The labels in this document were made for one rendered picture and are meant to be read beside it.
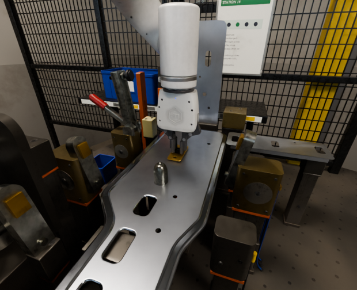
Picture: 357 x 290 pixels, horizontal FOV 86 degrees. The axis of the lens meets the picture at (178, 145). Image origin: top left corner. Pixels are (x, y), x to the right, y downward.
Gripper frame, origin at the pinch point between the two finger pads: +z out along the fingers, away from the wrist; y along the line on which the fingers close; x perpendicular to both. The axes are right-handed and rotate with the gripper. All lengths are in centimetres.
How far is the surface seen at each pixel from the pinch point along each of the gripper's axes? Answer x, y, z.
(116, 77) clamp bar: -1.8, -15.6, -17.3
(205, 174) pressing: -7.0, 9.1, 2.8
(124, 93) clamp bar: 0.3, -15.3, -12.9
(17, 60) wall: 97, -193, -10
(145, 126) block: 6.1, -13.1, -1.4
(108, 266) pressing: -32.5, 0.5, 2.8
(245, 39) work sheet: 54, 12, -26
